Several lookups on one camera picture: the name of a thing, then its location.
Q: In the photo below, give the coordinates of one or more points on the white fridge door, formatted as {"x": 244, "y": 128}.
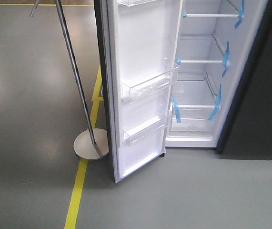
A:
{"x": 137, "y": 41}

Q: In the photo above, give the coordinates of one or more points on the dark grey fridge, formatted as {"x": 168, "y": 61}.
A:
{"x": 242, "y": 128}

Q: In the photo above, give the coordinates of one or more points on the clear lower door bin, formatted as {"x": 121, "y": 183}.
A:
{"x": 144, "y": 129}

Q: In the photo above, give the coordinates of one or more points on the clear door bin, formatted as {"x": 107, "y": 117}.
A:
{"x": 130, "y": 3}
{"x": 144, "y": 129}
{"x": 131, "y": 93}

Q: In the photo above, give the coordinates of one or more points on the clear middle door bin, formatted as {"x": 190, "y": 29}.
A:
{"x": 131, "y": 93}

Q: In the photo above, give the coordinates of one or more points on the blue tape on drawer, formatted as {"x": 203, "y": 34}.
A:
{"x": 176, "y": 109}

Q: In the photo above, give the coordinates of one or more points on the silver stand with round base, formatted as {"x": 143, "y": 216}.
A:
{"x": 91, "y": 144}

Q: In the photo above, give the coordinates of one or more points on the blue tape strip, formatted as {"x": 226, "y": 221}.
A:
{"x": 225, "y": 61}
{"x": 240, "y": 15}
{"x": 217, "y": 104}

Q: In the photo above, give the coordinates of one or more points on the clear upper door bin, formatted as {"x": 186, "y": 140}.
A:
{"x": 130, "y": 3}

